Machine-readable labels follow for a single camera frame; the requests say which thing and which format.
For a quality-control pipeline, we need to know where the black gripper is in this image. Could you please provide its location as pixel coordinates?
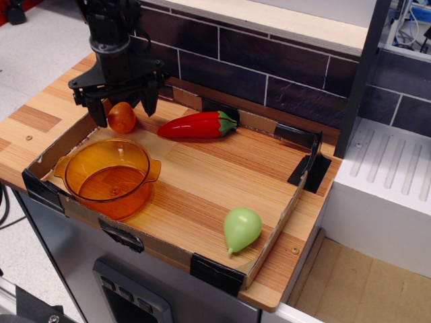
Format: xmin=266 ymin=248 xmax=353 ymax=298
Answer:
xmin=68 ymin=52 xmax=164 ymax=127

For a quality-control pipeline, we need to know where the orange toy carrot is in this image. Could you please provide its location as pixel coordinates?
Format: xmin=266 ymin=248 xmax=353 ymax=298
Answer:
xmin=107 ymin=102 xmax=136 ymax=134

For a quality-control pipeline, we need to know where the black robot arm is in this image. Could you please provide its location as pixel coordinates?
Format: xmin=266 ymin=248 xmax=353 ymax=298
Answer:
xmin=68 ymin=1 xmax=165 ymax=127

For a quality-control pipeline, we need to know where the transparent orange plastic pot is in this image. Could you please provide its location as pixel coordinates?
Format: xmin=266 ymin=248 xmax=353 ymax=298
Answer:
xmin=53 ymin=138 xmax=162 ymax=221

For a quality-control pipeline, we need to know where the cardboard fence with black tape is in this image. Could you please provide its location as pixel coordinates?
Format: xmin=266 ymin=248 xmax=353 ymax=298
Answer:
xmin=21 ymin=77 xmax=340 ymax=308

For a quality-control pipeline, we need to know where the red toy chili pepper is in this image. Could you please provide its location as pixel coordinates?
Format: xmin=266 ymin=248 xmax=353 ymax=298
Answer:
xmin=157 ymin=111 xmax=238 ymax=139

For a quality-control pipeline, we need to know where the green toy pear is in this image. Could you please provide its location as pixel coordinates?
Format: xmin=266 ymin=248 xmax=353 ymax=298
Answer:
xmin=224 ymin=207 xmax=262 ymax=255

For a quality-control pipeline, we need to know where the grey toy oven panel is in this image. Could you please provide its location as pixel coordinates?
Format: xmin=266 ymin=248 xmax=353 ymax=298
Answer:
xmin=93 ymin=260 xmax=174 ymax=323

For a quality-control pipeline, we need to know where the white toy sink drainboard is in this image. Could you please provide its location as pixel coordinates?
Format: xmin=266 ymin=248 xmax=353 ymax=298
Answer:
xmin=322 ymin=119 xmax=430 ymax=277

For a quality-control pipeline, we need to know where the black cable on floor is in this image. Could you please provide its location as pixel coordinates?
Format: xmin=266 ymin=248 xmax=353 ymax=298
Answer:
xmin=0 ymin=183 xmax=26 ymax=230

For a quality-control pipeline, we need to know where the dark grey vertical post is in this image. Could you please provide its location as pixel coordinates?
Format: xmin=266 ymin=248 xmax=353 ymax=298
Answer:
xmin=334 ymin=1 xmax=391 ymax=158

